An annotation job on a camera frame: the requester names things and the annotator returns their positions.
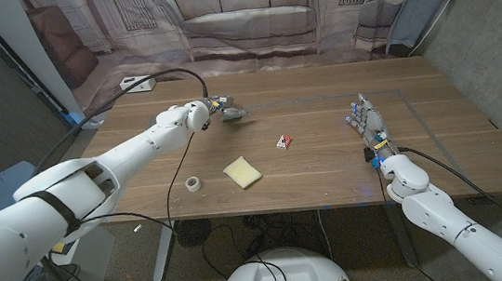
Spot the black floor cable tangle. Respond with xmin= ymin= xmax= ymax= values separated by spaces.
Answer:
xmin=197 ymin=207 xmax=329 ymax=281

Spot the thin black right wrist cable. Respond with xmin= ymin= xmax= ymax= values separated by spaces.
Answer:
xmin=375 ymin=160 xmax=449 ymax=281

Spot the printed sofa backdrop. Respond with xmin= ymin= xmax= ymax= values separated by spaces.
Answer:
xmin=19 ymin=0 xmax=500 ymax=125

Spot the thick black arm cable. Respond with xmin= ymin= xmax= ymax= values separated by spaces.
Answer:
xmin=20 ymin=64 xmax=215 ymax=175
xmin=398 ymin=136 xmax=502 ymax=264

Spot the thin black left wrist cable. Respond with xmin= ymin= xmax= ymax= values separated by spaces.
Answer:
xmin=71 ymin=130 xmax=206 ymax=247

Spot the black round floor fan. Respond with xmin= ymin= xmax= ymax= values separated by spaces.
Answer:
xmin=175 ymin=217 xmax=214 ymax=250

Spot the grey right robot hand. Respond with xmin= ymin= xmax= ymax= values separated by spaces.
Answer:
xmin=342 ymin=89 xmax=403 ymax=172

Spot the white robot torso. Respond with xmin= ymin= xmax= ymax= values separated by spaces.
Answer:
xmin=216 ymin=241 xmax=354 ymax=281

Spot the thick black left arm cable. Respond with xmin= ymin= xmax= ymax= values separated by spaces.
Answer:
xmin=20 ymin=64 xmax=215 ymax=175

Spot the grey table leg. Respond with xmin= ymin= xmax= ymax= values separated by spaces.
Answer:
xmin=381 ymin=201 xmax=420 ymax=271

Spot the white floor platform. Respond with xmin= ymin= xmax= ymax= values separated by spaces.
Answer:
xmin=0 ymin=223 xmax=122 ymax=281

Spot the white power strip box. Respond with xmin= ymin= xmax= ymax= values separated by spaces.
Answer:
xmin=118 ymin=73 xmax=158 ymax=95

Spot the yellow sponge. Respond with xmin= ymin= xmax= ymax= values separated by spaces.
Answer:
xmin=221 ymin=154 xmax=264 ymax=192

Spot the white table leg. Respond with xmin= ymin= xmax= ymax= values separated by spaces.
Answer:
xmin=147 ymin=220 xmax=181 ymax=281

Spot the small red white card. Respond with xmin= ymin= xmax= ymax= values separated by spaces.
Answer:
xmin=275 ymin=133 xmax=294 ymax=151

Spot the yellow round pad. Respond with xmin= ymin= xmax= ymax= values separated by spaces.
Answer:
xmin=48 ymin=240 xmax=69 ymax=256

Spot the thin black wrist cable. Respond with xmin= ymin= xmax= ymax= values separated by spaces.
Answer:
xmin=71 ymin=130 xmax=206 ymax=247
xmin=375 ymin=160 xmax=449 ymax=281

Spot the white tape roll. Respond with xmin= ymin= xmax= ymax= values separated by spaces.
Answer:
xmin=185 ymin=175 xmax=203 ymax=194

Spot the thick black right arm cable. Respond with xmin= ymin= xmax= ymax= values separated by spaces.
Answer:
xmin=398 ymin=136 xmax=502 ymax=264

